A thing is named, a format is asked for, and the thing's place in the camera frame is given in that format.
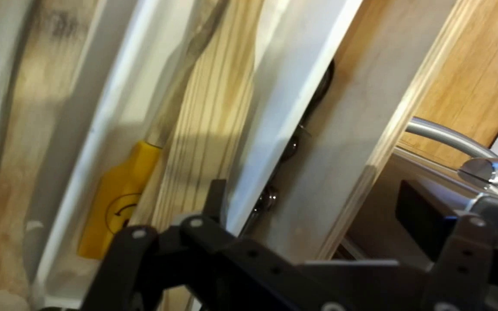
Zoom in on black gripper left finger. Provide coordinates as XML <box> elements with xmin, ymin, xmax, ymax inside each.
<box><xmin>81</xmin><ymin>177</ymin><xmax>332</xmax><ymax>311</ymax></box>

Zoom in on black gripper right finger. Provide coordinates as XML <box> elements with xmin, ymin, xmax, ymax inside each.
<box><xmin>424</xmin><ymin>212</ymin><xmax>498</xmax><ymax>311</ymax></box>

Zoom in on wide wooden spatula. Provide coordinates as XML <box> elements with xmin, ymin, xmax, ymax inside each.
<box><xmin>151</xmin><ymin>0</ymin><xmax>265</xmax><ymax>231</ymax></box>

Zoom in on wooden drawer steel front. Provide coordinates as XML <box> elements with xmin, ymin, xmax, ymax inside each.
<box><xmin>247</xmin><ymin>0</ymin><xmax>498</xmax><ymax>260</ymax></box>

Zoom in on long wooden spatula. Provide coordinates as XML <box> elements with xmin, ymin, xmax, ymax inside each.
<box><xmin>0</xmin><ymin>0</ymin><xmax>107</xmax><ymax>295</ymax></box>

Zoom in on dark metal utensil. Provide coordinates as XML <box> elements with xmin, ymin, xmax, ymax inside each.
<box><xmin>242</xmin><ymin>56</ymin><xmax>337</xmax><ymax>231</ymax></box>

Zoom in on silver drawer handle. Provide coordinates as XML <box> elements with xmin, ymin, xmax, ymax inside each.
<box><xmin>403</xmin><ymin>113</ymin><xmax>498</xmax><ymax>200</ymax></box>

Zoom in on yellow silicone spatula wooden handle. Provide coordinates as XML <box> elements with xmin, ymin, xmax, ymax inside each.
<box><xmin>74</xmin><ymin>0</ymin><xmax>230</xmax><ymax>260</ymax></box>

